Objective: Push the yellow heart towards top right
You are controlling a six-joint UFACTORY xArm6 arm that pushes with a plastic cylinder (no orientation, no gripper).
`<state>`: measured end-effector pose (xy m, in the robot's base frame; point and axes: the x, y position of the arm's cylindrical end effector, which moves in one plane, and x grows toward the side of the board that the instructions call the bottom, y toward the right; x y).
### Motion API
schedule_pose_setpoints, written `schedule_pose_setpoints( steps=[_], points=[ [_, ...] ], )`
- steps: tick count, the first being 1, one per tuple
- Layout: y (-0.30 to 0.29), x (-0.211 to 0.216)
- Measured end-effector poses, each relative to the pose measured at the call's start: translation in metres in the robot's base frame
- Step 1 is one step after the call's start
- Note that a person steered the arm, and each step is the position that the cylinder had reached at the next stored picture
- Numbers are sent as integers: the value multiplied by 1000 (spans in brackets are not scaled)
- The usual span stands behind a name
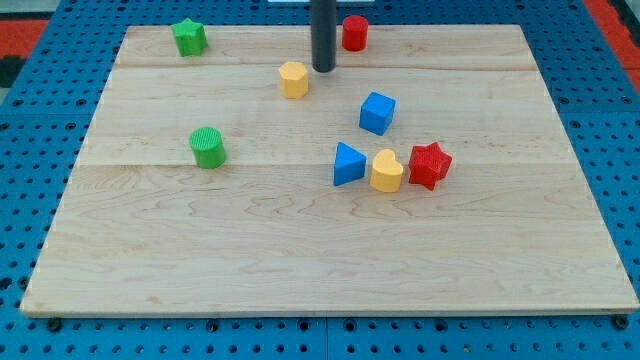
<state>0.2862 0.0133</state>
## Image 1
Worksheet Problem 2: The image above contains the green star block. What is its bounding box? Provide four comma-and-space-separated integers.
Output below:
171, 18, 208, 57

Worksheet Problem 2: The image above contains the yellow heart block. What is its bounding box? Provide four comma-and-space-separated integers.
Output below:
369, 149, 404, 193

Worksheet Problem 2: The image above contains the blue triangle block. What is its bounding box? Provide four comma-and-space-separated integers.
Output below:
333, 142, 367, 186

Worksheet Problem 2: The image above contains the red cylinder block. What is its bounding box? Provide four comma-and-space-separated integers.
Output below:
342, 15, 369, 52

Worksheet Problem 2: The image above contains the blue cube block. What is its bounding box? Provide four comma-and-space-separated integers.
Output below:
359, 92, 396, 136

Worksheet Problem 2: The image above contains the light wooden board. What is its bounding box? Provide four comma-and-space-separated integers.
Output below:
21, 25, 639, 318

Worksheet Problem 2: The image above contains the yellow hexagon block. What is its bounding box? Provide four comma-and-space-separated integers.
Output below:
278, 61, 309, 99

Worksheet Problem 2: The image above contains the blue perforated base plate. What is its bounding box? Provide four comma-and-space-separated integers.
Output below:
1, 0, 639, 359

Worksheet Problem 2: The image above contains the red star block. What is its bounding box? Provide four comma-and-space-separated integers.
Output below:
408, 142, 452, 191

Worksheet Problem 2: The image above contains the green cylinder block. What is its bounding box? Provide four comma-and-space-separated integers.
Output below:
189, 127, 226, 169

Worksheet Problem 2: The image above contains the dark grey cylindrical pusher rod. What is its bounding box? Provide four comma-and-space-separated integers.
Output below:
310, 0, 337, 73

